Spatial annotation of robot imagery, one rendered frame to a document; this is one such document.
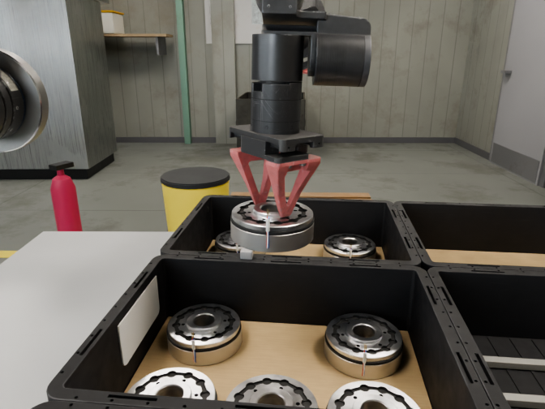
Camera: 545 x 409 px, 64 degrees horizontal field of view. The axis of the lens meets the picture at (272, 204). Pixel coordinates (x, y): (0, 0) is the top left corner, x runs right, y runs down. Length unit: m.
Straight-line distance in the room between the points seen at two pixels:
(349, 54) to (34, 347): 0.77
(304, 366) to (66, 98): 4.34
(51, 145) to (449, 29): 5.14
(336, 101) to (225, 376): 5.95
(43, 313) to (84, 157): 3.82
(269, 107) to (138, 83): 6.16
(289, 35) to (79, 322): 0.73
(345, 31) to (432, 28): 6.18
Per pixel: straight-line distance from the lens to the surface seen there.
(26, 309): 1.10
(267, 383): 0.55
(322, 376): 0.60
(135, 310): 0.60
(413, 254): 0.70
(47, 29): 4.79
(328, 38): 0.49
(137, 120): 6.69
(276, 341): 0.66
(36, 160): 5.03
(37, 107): 0.98
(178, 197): 2.30
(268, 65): 0.48
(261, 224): 0.50
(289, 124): 0.49
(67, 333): 0.98
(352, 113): 6.47
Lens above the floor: 1.22
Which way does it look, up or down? 19 degrees down
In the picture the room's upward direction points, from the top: straight up
